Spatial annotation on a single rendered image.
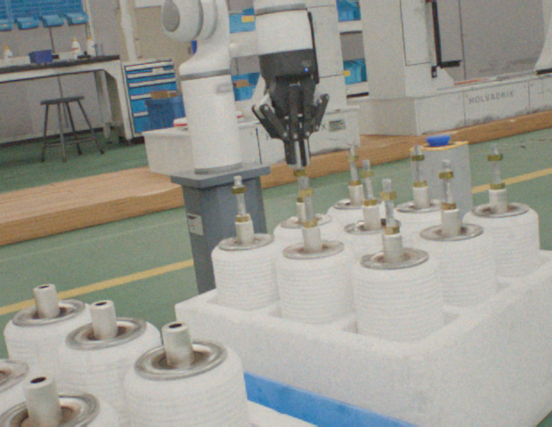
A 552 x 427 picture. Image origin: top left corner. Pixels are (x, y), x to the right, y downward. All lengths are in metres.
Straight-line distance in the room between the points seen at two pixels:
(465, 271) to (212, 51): 0.68
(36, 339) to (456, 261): 0.46
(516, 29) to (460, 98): 3.81
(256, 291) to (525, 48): 6.57
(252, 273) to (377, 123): 2.86
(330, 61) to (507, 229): 2.41
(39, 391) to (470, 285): 0.52
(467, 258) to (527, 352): 0.14
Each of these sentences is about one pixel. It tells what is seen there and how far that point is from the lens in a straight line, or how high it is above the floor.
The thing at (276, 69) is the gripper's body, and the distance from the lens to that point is 0.99.
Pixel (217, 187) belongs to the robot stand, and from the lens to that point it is 1.30.
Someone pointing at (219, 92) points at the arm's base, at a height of 0.44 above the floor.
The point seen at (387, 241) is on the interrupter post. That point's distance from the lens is 0.79.
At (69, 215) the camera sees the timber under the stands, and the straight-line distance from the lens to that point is 2.71.
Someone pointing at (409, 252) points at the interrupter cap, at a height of 0.25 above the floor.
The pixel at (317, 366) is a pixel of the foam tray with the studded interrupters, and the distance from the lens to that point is 0.82.
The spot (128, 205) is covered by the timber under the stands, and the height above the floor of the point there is 0.05.
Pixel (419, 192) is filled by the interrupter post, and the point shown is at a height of 0.27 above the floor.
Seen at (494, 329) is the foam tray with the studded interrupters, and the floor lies 0.16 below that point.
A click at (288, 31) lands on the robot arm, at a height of 0.52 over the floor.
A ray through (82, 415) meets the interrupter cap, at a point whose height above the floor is 0.25.
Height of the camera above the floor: 0.47
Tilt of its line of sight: 12 degrees down
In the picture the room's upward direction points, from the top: 8 degrees counter-clockwise
